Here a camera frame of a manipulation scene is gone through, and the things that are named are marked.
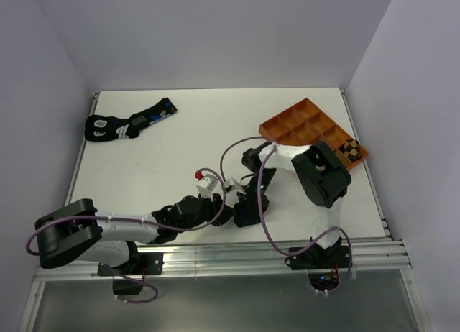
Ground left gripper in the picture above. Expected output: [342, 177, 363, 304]
[177, 189, 236, 233]

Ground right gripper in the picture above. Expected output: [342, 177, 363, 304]
[237, 167, 277, 223]

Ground dark navy sock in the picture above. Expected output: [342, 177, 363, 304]
[234, 202, 261, 229]

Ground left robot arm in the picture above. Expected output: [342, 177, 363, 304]
[33, 193, 234, 274]

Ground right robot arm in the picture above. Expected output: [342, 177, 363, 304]
[234, 141, 351, 267]

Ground orange compartment tray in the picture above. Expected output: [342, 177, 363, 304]
[259, 98, 369, 170]

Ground rolled argyle sock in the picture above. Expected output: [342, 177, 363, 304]
[339, 139, 362, 162]

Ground black sport sock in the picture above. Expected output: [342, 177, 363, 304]
[84, 98, 178, 142]

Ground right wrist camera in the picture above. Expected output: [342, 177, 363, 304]
[224, 177, 246, 195]

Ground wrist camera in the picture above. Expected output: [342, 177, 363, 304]
[224, 177, 246, 195]
[195, 171, 219, 200]

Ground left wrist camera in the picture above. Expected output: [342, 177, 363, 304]
[195, 171, 219, 200]

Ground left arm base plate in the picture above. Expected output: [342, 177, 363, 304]
[114, 252, 163, 275]

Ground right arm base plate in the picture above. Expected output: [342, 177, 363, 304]
[284, 246, 351, 270]

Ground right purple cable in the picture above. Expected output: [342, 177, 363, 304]
[218, 137, 355, 294]

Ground aluminium rail frame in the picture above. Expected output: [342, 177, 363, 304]
[21, 89, 432, 332]

